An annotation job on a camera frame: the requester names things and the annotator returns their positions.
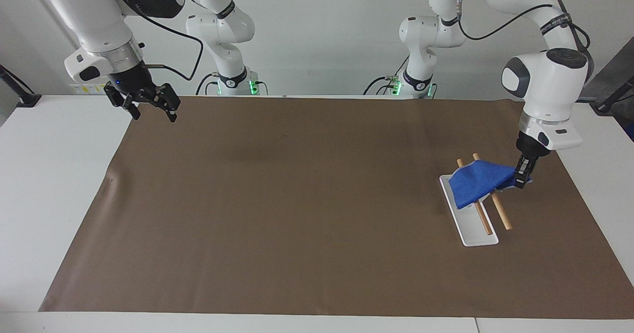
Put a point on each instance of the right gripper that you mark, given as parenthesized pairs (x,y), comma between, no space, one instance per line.
(132,78)

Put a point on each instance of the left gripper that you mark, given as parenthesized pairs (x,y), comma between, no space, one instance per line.
(531,148)

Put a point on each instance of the blue towel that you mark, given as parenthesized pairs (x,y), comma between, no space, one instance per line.
(478,184)

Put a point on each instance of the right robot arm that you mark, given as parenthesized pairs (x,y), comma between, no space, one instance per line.
(94,16)

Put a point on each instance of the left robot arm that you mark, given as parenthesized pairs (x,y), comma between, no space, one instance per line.
(545,85)

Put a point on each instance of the wooden rod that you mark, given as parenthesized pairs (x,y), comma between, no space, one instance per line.
(501,214)
(484,221)

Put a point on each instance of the white rack base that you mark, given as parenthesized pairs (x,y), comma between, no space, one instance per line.
(470,231)

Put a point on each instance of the black stand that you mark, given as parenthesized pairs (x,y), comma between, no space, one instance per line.
(20,95)
(611,100)

